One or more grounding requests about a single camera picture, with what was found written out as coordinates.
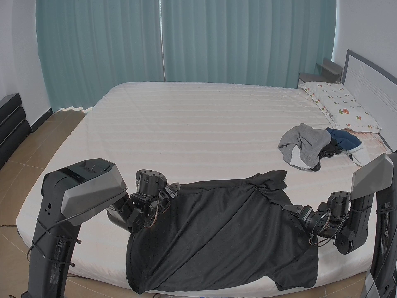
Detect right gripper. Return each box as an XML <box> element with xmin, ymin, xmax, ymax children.
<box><xmin>282</xmin><ymin>204</ymin><xmax>331</xmax><ymax>238</ymax></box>

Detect black cable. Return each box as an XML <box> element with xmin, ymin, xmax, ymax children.
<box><xmin>309</xmin><ymin>225</ymin><xmax>334</xmax><ymax>248</ymax></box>
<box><xmin>31</xmin><ymin>189</ymin><xmax>129</xmax><ymax>254</ymax></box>

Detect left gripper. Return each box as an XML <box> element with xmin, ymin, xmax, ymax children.
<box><xmin>150</xmin><ymin>182</ymin><xmax>181</xmax><ymax>219</ymax></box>

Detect grey bedside table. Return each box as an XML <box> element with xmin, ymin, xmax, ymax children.
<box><xmin>298</xmin><ymin>58</ymin><xmax>343</xmax><ymax>89</ymax></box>

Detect pile of clothes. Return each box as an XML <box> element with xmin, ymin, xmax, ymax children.
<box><xmin>277</xmin><ymin>123</ymin><xmax>372</xmax><ymax>171</ymax></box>

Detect white printed pillow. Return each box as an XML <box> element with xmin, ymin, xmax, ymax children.
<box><xmin>298</xmin><ymin>81</ymin><xmax>382</xmax><ymax>133</ymax></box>

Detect black T-shirt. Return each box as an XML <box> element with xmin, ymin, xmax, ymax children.
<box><xmin>125</xmin><ymin>170</ymin><xmax>320</xmax><ymax>293</ymax></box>

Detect black chest of drawers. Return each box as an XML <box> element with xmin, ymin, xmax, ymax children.
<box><xmin>0</xmin><ymin>93</ymin><xmax>32</xmax><ymax>171</ymax></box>

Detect bed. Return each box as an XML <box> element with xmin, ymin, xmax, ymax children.
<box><xmin>16</xmin><ymin>49</ymin><xmax>397</xmax><ymax>292</ymax></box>

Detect blue-green curtain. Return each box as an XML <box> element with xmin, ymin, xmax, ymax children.
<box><xmin>162</xmin><ymin>0</ymin><xmax>337</xmax><ymax>89</ymax></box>
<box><xmin>36</xmin><ymin>0</ymin><xmax>165</xmax><ymax>112</ymax></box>

